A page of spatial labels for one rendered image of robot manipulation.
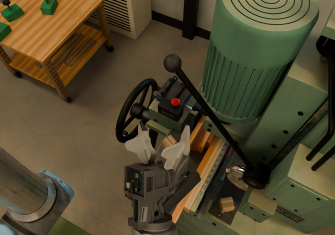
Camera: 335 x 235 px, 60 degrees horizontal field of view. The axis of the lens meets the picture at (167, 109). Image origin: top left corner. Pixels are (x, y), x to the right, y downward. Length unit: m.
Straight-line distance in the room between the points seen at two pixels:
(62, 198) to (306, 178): 0.76
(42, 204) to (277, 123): 0.71
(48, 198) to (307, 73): 0.80
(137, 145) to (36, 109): 1.75
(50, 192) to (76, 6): 1.39
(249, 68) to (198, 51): 1.91
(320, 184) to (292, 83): 0.20
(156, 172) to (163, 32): 2.11
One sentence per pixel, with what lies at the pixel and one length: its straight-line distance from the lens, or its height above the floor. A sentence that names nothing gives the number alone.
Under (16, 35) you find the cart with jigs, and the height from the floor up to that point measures 0.53.
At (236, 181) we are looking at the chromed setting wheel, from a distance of 0.90.
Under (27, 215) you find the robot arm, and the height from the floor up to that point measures 0.93.
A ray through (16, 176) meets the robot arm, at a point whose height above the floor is 1.15.
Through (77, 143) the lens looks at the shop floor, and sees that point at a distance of 2.10.
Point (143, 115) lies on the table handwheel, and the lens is 1.16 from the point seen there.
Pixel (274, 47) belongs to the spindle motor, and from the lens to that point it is 0.52.
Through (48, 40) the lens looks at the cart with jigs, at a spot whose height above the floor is 0.53.
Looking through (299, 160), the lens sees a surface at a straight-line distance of 0.63.
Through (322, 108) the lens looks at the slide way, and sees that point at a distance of 0.60.
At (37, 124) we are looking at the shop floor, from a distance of 2.26.
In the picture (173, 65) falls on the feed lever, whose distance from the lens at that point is 0.54.
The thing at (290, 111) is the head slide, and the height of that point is 1.33.
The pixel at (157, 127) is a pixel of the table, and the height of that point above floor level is 0.87.
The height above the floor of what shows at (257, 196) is 1.08.
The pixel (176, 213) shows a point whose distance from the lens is 0.91.
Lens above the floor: 1.84
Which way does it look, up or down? 60 degrees down
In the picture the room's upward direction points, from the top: straight up
